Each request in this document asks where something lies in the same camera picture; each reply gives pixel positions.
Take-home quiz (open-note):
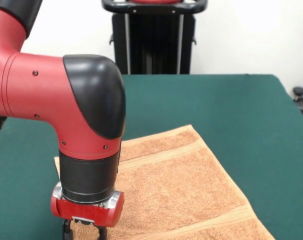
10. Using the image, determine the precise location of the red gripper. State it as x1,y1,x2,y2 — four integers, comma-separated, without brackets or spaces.
50,182,125,240

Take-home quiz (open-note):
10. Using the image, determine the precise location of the dark green tablecloth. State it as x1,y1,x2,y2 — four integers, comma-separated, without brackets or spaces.
0,73,303,240

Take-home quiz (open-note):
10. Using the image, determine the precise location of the black chair base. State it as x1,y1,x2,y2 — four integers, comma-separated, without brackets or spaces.
292,86,303,126

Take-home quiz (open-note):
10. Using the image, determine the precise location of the tan terry towel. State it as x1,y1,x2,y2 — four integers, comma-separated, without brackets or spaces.
53,124,276,240

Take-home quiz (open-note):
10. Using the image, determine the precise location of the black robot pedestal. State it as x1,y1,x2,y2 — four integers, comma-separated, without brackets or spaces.
100,0,208,75

